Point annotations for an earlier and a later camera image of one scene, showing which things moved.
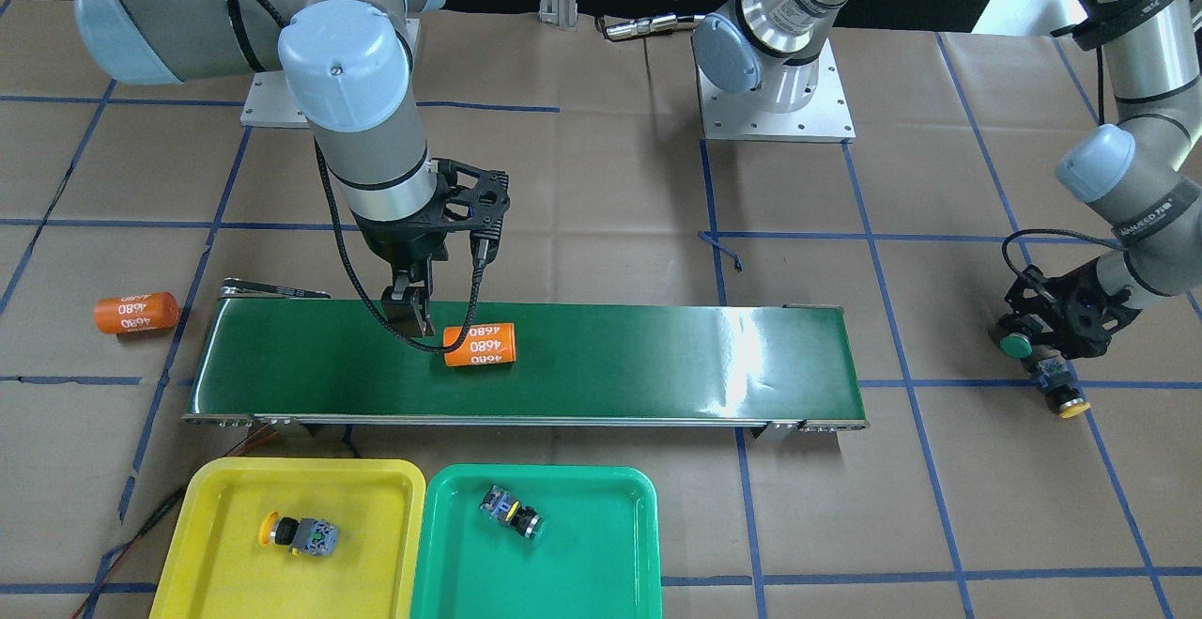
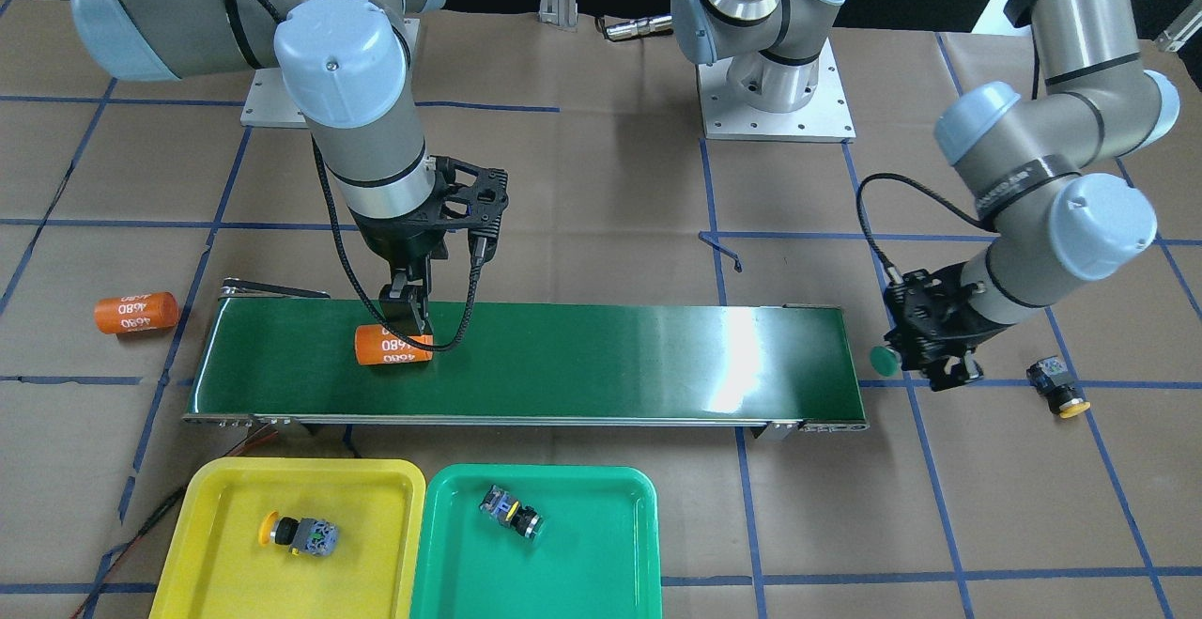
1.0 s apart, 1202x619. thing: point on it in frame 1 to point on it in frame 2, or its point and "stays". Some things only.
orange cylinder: [484, 345] to [376, 344]
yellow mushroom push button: [303, 535] stays
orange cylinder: [136, 313] stays
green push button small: [502, 506] stays
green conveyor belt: [293, 357] stays
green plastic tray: [597, 558] stays
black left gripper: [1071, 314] to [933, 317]
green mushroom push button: [1017, 345] to [885, 360]
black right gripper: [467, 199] stays
